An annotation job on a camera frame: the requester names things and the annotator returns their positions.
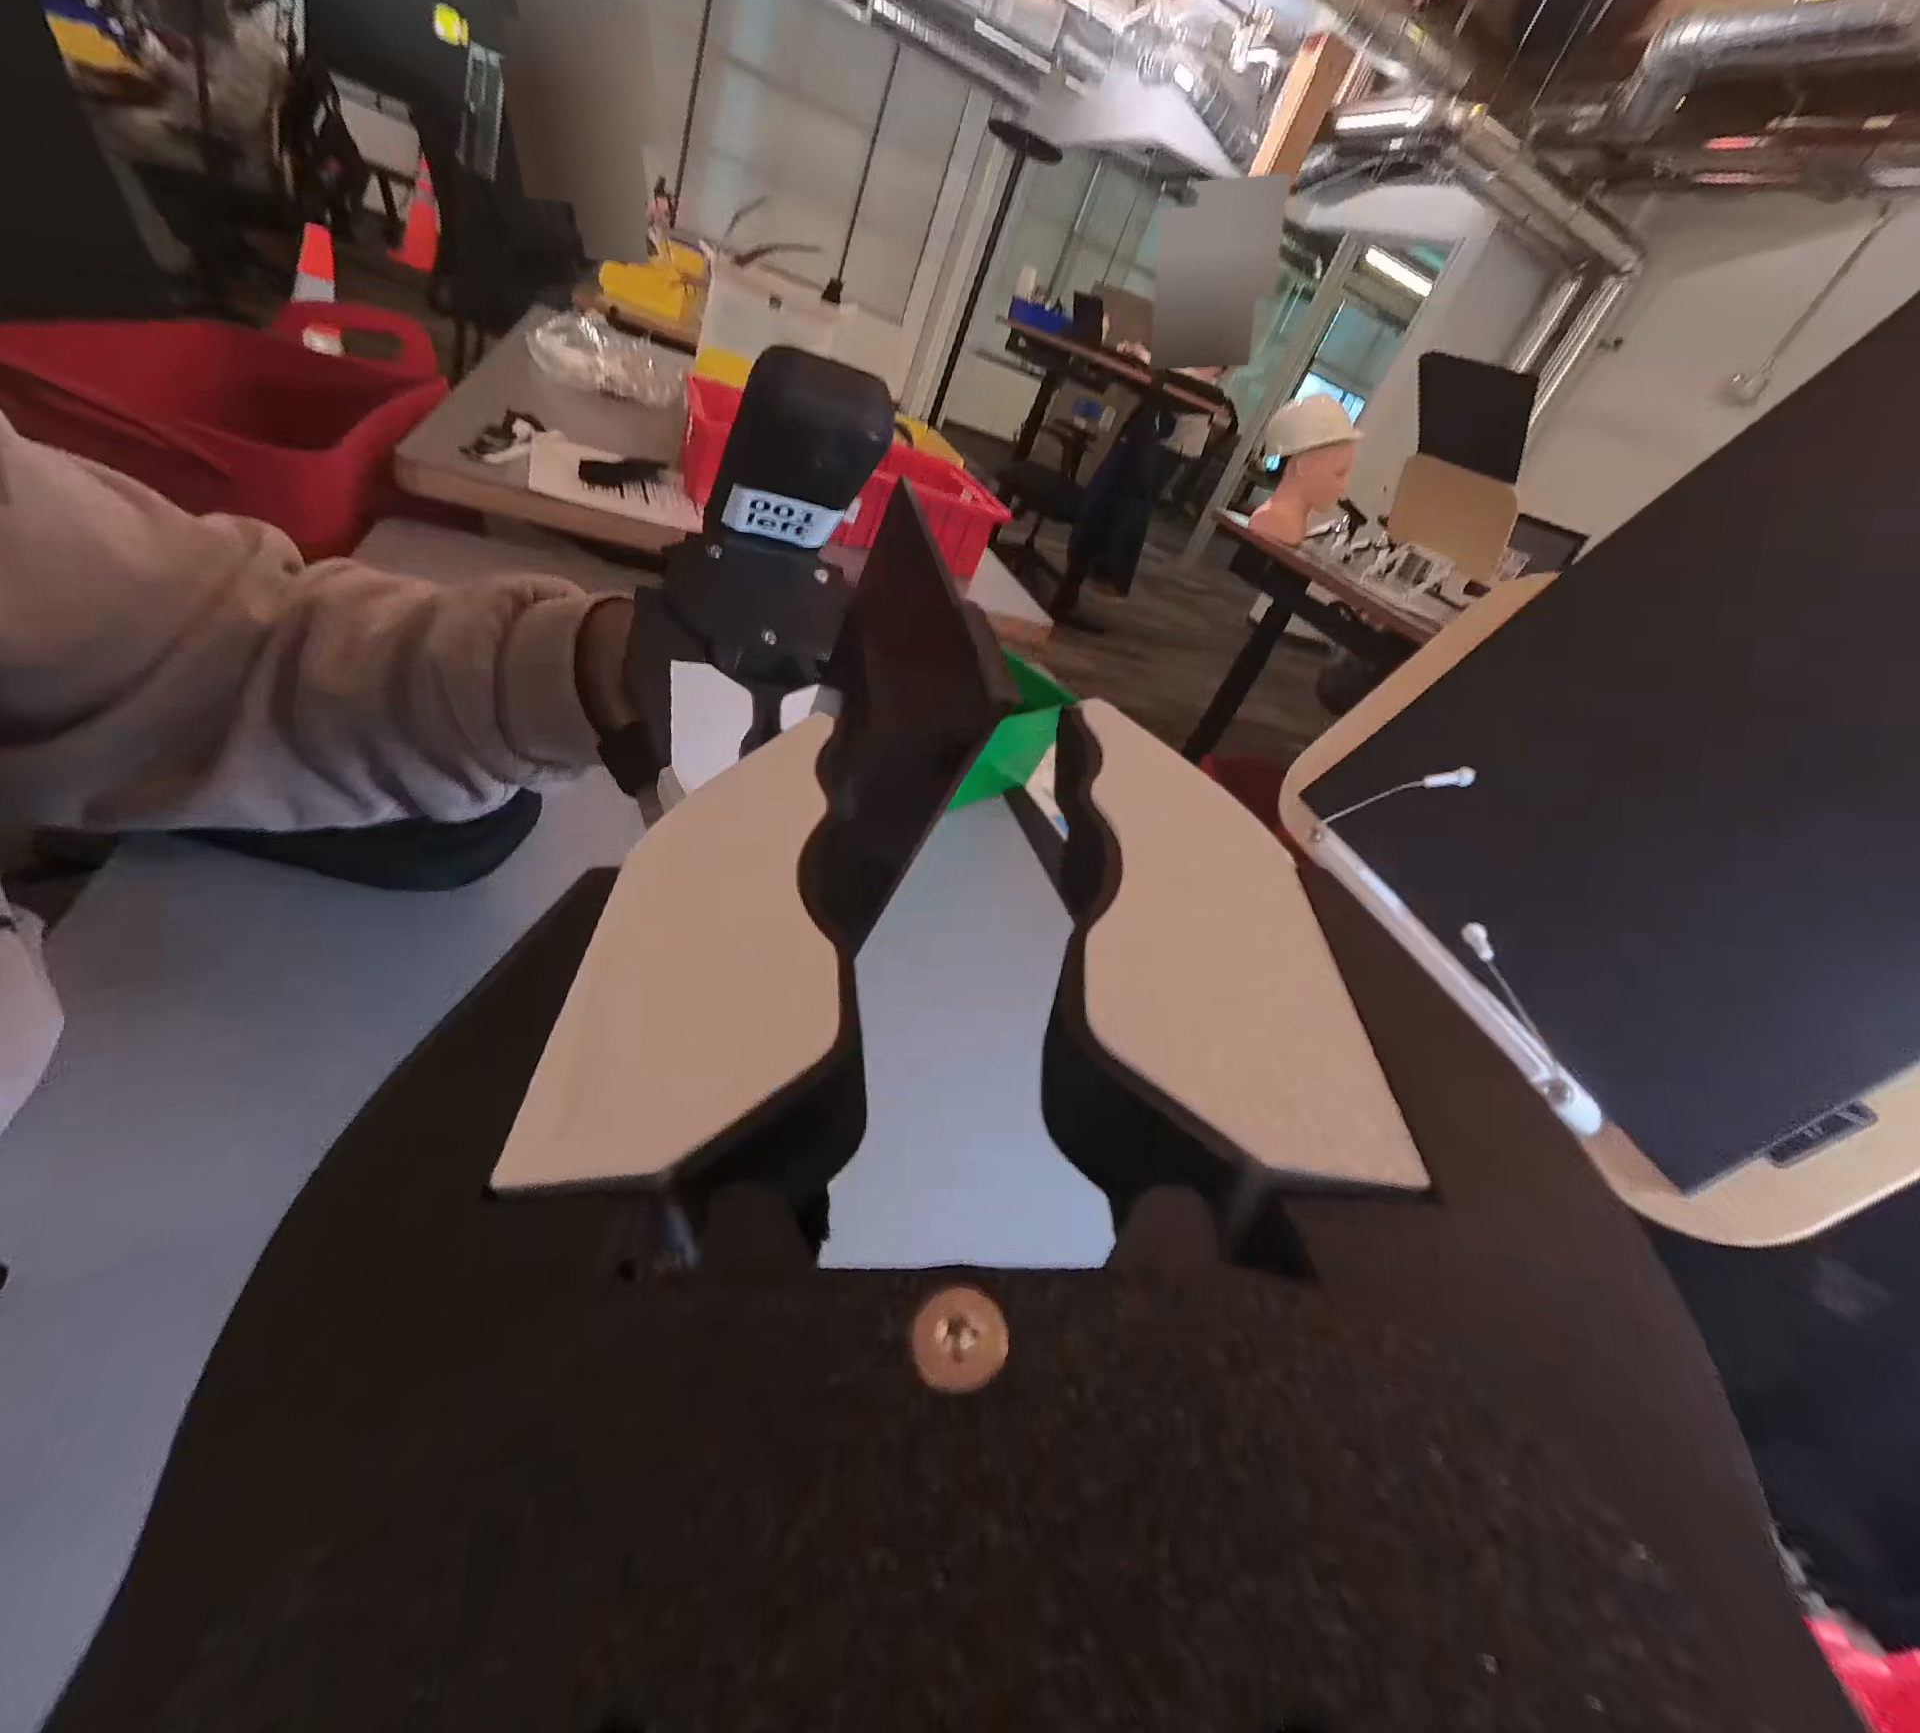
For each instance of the black board with wooden rim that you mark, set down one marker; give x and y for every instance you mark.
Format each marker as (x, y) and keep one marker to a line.
(1650, 785)

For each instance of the black office chair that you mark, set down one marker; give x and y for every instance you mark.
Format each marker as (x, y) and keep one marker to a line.
(1043, 503)

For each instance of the blue storage box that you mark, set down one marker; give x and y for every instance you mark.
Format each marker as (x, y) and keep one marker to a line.
(1037, 316)

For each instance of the person's left hand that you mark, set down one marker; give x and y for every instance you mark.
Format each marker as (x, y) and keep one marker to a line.
(601, 668)

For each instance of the wooden edged office desk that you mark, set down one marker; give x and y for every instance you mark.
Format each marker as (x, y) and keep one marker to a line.
(1324, 576)
(1113, 361)

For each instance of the green plastic bin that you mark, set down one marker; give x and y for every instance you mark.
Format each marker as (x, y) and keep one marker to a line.
(1022, 742)

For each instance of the black cloth piece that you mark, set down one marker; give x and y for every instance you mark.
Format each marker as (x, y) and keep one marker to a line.
(621, 472)

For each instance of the tan backed board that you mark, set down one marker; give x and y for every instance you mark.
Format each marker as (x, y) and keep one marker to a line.
(1452, 515)

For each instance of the silver ventilation duct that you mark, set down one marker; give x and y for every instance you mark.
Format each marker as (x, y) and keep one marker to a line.
(1769, 33)

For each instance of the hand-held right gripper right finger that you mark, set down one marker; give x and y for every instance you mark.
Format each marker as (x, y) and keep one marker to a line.
(1241, 1000)

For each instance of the red plastic bin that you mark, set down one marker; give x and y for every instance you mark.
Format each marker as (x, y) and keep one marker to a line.
(1871, 1686)

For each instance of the black floor lamp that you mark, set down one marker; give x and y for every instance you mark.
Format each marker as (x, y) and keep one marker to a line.
(985, 265)

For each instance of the shiny metal plate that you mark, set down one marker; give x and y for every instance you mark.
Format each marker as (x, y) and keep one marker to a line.
(916, 679)

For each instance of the orange traffic cone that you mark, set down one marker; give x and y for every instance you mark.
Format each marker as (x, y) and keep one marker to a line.
(416, 229)
(312, 279)

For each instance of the large red ribbed crate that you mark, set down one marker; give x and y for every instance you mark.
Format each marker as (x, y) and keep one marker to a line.
(949, 503)

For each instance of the person's left forearm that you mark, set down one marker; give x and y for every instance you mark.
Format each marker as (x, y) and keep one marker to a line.
(224, 658)

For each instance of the red tote bag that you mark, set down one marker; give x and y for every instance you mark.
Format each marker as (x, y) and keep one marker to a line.
(194, 409)

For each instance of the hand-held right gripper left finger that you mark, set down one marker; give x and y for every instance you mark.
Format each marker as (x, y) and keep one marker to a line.
(687, 1000)

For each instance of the mannequin head with white helmet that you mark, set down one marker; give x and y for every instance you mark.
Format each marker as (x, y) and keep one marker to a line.
(1305, 472)

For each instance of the clear plastic bag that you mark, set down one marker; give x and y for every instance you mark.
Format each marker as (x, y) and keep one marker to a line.
(601, 361)

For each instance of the translucent plastic container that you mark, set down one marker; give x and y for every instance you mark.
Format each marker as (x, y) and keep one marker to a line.
(792, 323)

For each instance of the white printed paper sheet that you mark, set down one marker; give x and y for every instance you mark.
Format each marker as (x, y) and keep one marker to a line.
(627, 500)

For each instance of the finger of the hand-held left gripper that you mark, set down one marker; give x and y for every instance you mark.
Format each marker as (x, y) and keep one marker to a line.
(701, 730)

